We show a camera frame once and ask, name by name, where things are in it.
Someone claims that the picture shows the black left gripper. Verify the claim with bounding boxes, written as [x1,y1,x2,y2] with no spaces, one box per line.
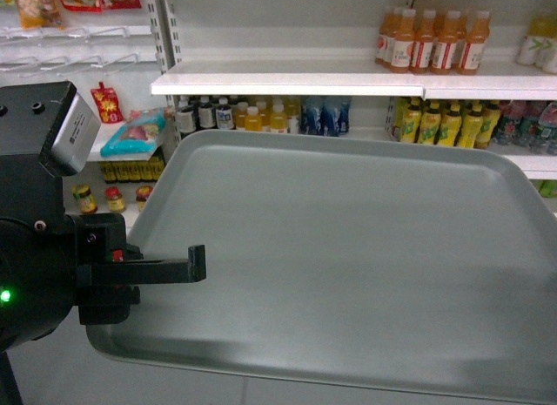
[1,213,205,351]

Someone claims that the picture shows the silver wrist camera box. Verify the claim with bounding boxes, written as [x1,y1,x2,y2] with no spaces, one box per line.
[33,92,100,177]

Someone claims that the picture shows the grey rectangular serving tray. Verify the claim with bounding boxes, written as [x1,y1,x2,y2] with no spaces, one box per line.
[87,131,556,404]

